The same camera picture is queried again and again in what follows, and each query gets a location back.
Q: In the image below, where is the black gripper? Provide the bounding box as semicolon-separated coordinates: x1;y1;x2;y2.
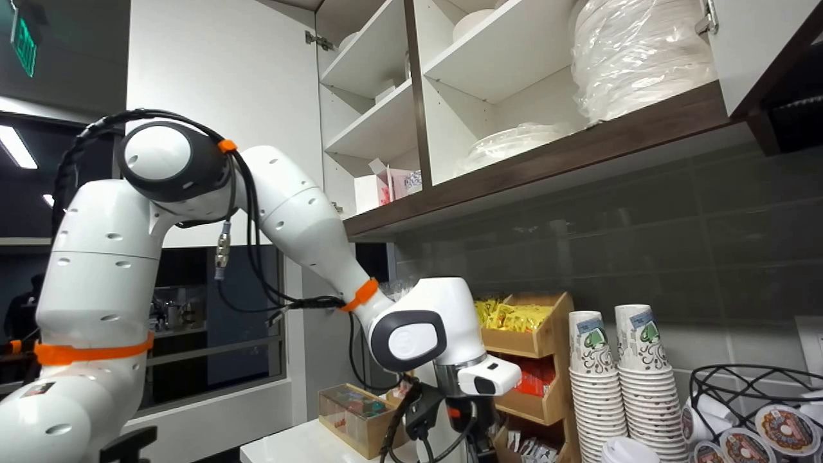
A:
402;378;497;442

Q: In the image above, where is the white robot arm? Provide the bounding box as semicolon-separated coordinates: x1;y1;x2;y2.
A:
0;108;522;463

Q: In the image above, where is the left paper cup stack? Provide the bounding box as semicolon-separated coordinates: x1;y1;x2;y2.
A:
568;312;627;463

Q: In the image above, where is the paper cup stack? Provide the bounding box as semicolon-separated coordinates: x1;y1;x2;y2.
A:
568;312;627;463
614;305;688;463

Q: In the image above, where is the right paper cup stack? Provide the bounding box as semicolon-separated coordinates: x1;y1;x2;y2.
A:
614;305;688;463

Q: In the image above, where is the white cupboard with shelves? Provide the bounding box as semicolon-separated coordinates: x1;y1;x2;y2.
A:
307;0;823;241

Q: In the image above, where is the white cupboard door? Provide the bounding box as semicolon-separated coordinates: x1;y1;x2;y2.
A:
126;0;330;252

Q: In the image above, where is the small wooden box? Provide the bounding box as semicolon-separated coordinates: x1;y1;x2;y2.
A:
320;384;402;459

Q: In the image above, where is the wooden condiment organizer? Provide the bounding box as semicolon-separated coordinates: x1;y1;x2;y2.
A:
477;294;580;463

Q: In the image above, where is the white red carton box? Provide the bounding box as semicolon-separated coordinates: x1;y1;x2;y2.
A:
355;159;423;212

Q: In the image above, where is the stack of white plates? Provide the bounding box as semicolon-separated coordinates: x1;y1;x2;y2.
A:
572;0;715;123

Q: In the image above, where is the black wire basket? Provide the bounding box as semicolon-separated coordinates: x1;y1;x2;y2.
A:
684;362;823;463

